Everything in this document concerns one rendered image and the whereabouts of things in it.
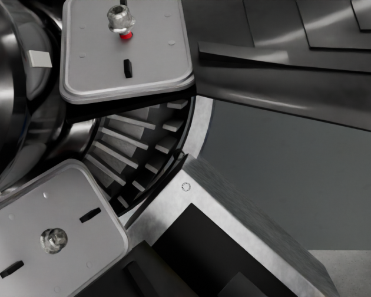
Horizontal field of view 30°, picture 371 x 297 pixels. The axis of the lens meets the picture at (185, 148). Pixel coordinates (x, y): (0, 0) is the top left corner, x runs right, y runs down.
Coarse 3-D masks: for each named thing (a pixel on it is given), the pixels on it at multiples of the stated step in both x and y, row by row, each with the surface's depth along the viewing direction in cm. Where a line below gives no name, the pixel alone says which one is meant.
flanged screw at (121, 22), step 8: (112, 8) 33; (120, 8) 34; (128, 8) 33; (112, 16) 33; (120, 16) 33; (128, 16) 33; (112, 24) 33; (120, 24) 33; (128, 24) 33; (120, 32) 33; (128, 32) 34
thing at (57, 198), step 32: (64, 160) 38; (32, 192) 36; (64, 192) 37; (96, 192) 39; (0, 224) 34; (32, 224) 36; (64, 224) 37; (96, 224) 38; (0, 256) 34; (32, 256) 35; (64, 256) 36; (96, 256) 37; (0, 288) 33; (32, 288) 34; (64, 288) 36
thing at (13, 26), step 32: (0, 0) 29; (32, 0) 39; (64, 0) 39; (0, 32) 28; (32, 32) 31; (0, 64) 28; (0, 96) 29; (32, 96) 29; (0, 128) 29; (32, 128) 30; (64, 128) 39; (96, 128) 40; (0, 160) 29; (32, 160) 33; (0, 192) 33
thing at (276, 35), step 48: (192, 0) 35; (240, 0) 34; (288, 0) 34; (336, 0) 33; (192, 48) 32; (240, 48) 32; (288, 48) 32; (336, 48) 31; (240, 96) 30; (288, 96) 30; (336, 96) 30
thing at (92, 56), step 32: (96, 0) 37; (128, 0) 37; (160, 0) 36; (64, 32) 35; (96, 32) 35; (160, 32) 34; (64, 64) 33; (96, 64) 33; (160, 64) 32; (64, 96) 32; (96, 96) 31; (128, 96) 31
